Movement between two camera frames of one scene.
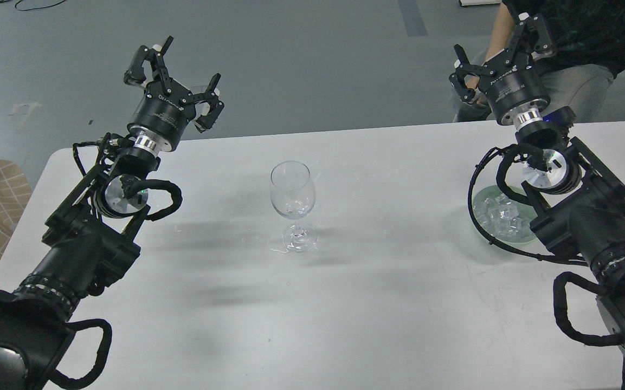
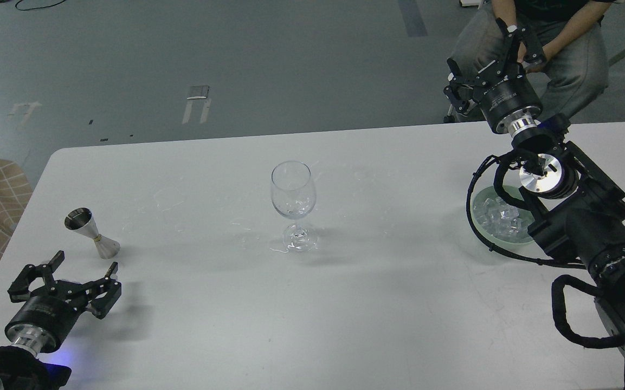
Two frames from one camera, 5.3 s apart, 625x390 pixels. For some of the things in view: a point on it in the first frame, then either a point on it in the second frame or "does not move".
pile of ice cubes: x=500 y=214 does not move
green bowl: x=504 y=217 does not move
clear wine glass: x=292 y=194 does not move
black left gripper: x=161 y=113 to x=41 y=324
